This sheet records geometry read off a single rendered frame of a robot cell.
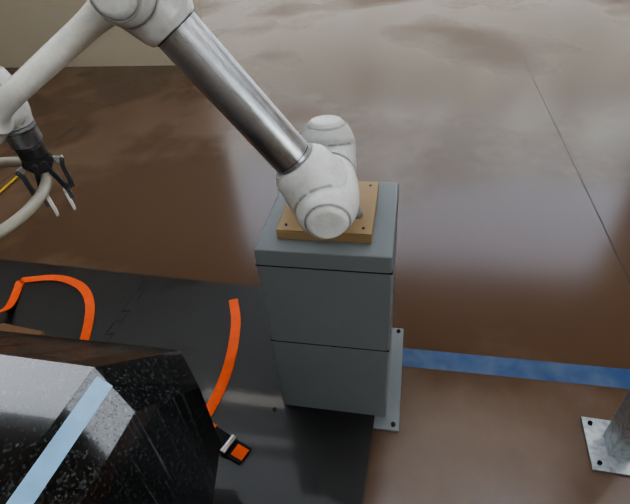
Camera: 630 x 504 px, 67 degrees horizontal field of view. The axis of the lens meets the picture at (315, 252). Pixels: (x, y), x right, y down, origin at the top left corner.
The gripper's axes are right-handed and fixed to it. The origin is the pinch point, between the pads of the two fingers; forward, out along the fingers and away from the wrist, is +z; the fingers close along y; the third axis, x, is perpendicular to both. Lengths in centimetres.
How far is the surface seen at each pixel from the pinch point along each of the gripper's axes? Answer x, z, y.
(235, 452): 54, 86, -16
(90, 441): 82, 5, 7
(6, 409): 70, 0, 18
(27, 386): 67, 0, 14
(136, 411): 77, 10, -2
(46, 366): 63, 0, 10
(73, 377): 69, 0, 6
